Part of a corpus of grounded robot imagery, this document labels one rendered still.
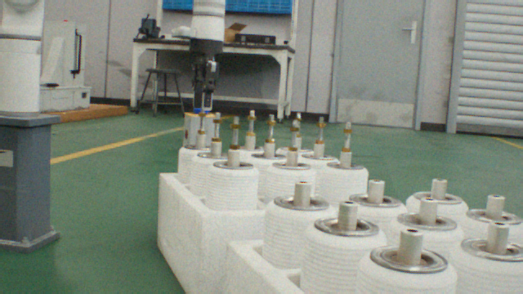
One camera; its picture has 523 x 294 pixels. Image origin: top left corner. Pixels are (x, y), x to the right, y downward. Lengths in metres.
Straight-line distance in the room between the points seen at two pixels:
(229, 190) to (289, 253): 0.29
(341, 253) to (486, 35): 5.62
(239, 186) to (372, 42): 5.14
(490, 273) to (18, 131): 0.99
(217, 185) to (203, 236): 0.10
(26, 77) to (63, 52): 3.42
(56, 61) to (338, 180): 3.77
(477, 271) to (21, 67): 1.02
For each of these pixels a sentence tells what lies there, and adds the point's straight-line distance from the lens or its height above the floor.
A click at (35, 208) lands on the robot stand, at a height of 0.09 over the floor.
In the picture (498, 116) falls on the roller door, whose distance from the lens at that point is 6.17.
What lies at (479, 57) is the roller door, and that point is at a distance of 6.11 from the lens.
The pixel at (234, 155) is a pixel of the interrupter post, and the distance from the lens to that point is 0.99.
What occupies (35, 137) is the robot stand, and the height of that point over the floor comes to 0.26.
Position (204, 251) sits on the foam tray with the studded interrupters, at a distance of 0.94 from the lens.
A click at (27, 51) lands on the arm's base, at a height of 0.44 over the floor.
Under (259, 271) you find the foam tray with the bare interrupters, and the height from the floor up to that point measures 0.18.
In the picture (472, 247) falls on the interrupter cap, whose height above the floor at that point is 0.25.
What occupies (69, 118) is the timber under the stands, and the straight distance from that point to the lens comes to 4.34.
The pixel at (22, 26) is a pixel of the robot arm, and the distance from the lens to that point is 1.28.
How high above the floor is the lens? 0.41
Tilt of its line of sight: 7 degrees down
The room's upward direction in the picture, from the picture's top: 4 degrees clockwise
